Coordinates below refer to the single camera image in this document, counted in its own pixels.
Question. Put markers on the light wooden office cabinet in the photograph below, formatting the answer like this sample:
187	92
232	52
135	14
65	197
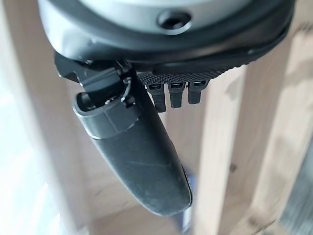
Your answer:
221	151

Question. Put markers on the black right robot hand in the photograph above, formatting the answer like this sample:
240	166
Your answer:
137	156

